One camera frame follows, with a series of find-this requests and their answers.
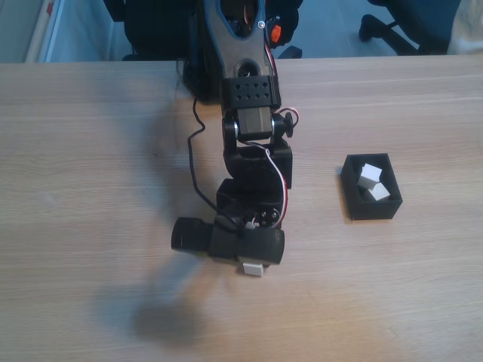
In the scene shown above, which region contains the white cube block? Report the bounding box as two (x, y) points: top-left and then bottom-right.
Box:
(365, 183), (392, 202)
(243, 262), (265, 278)
(356, 162), (384, 189)

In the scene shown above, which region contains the black open box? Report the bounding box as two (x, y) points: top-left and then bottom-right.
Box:
(340, 152), (404, 222)

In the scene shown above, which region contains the white board panel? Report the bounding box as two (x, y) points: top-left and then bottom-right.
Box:
(24, 0), (114, 63)

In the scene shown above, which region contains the pale fabric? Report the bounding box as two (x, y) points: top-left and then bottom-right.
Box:
(447, 0), (483, 56)

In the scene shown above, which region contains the white and red wire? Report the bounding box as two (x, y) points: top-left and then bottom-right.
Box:
(241, 141), (290, 229)

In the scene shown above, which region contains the black oval camera box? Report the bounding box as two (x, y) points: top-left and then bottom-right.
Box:
(171, 217), (287, 266)

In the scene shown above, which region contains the black camera cable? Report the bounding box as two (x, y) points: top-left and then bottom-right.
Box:
(187, 97), (245, 237)

